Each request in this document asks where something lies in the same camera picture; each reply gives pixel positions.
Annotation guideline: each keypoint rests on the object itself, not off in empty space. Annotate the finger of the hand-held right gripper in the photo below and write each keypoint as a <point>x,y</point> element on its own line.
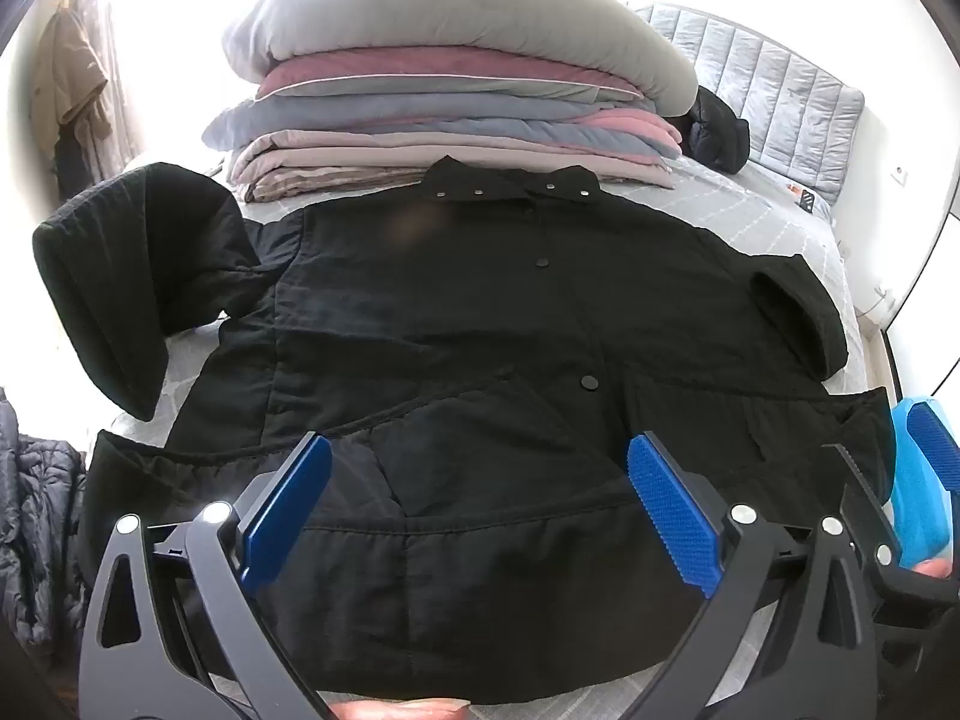
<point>870,510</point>
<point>934,435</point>

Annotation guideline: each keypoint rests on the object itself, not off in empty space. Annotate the beige hanging coat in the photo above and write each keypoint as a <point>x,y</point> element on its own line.
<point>71,67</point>

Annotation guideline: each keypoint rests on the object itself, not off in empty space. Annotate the person's right hand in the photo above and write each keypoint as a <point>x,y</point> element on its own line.
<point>941,568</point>

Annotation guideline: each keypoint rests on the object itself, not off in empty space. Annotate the maroon folded blanket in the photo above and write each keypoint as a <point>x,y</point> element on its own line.
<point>420,67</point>

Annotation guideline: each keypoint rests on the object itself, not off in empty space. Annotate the white wall socket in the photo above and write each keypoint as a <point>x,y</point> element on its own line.
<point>900,174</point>

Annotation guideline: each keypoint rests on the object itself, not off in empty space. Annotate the black jacket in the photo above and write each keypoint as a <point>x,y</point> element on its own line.
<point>450,352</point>

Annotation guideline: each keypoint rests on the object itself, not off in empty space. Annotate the bed with grey checked sheet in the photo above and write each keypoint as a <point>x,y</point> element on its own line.
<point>750,217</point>

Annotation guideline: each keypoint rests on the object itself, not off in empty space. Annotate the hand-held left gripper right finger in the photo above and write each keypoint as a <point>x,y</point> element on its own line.
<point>667,517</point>

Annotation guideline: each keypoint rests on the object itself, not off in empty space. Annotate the person's left hand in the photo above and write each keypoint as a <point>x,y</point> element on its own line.
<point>397,711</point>

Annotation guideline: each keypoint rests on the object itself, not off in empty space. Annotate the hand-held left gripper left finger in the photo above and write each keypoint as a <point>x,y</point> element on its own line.
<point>289,510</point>

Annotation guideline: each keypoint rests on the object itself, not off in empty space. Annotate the pink folded blanket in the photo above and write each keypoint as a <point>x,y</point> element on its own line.
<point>637,127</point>

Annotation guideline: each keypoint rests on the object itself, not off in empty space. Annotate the grey quilted headboard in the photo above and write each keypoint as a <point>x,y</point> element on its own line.
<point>772,82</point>

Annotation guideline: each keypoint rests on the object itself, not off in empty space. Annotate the small black garment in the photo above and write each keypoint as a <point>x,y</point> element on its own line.
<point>716,135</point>

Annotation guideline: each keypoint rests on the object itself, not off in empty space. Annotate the dark hanging garment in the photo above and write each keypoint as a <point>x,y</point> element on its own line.
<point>73,157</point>

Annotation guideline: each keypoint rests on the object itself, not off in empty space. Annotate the dark puffer jacket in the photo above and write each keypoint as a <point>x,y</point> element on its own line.
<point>37,525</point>

